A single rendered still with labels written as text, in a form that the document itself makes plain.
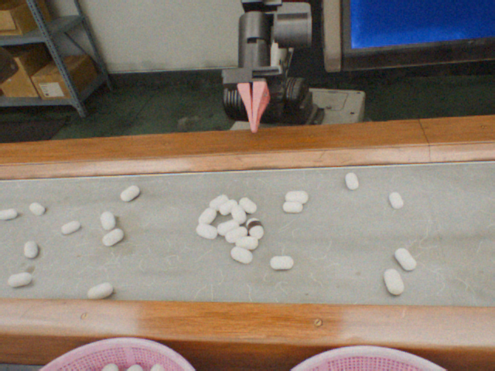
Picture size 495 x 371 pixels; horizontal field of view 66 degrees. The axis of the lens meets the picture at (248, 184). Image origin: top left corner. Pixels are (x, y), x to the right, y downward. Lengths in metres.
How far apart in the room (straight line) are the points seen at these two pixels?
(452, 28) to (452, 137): 0.44
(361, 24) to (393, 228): 0.35
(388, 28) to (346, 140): 0.42
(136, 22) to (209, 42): 0.52
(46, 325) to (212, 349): 0.22
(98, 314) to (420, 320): 0.40
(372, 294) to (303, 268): 0.10
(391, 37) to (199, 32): 2.49
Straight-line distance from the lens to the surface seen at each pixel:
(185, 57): 2.91
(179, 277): 0.59
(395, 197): 0.65
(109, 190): 0.80
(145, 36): 2.97
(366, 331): 0.49
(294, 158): 0.73
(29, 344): 0.64
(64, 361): 0.55
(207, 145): 0.79
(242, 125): 1.40
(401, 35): 0.36
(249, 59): 0.67
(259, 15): 0.71
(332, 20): 0.36
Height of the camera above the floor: 1.19
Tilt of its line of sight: 39 degrees down
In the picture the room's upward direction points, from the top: 10 degrees counter-clockwise
